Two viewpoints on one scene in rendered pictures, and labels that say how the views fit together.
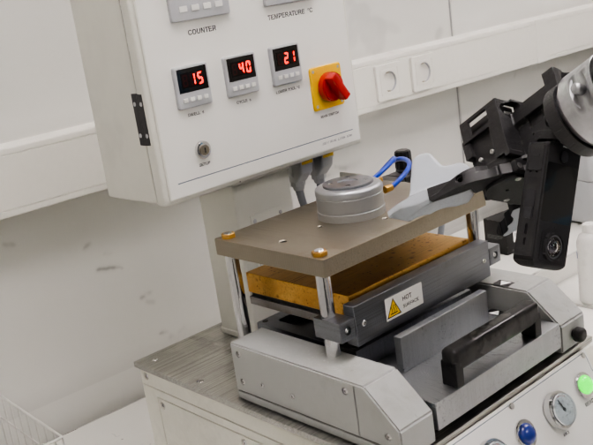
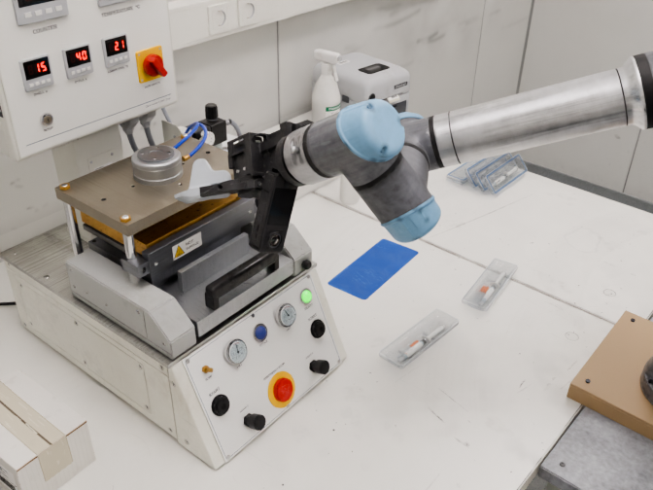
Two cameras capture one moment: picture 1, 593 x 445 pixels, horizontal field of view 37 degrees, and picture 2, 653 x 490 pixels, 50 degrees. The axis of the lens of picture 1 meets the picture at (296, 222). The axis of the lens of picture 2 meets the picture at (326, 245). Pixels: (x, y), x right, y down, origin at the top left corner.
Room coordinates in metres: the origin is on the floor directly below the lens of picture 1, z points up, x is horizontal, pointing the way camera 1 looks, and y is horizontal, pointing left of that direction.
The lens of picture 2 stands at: (-0.06, -0.13, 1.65)
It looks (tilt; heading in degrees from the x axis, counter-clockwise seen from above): 33 degrees down; 348
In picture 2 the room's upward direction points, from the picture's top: 1 degrees clockwise
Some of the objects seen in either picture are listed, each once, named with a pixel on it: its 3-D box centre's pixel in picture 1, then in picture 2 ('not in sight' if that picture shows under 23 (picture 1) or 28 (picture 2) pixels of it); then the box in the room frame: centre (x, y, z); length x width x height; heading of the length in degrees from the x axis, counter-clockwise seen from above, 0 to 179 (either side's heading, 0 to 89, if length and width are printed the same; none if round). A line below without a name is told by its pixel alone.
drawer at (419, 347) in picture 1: (395, 331); (186, 255); (0.96, -0.10, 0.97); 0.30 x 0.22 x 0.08; 40
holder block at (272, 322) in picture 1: (364, 314); (166, 239); (1.00, -0.07, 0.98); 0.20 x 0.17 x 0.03; 130
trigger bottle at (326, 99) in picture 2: not in sight; (326, 94); (1.79, -0.50, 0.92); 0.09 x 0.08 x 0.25; 42
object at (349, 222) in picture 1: (347, 227); (156, 178); (1.04, -0.06, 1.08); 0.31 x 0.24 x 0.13; 130
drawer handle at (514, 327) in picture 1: (492, 341); (243, 276); (0.86, -0.18, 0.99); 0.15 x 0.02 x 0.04; 130
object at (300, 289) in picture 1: (361, 246); (165, 195); (1.00, -0.07, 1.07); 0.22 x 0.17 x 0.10; 130
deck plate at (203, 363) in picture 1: (350, 351); (157, 259); (1.03, -0.04, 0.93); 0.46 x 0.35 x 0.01; 40
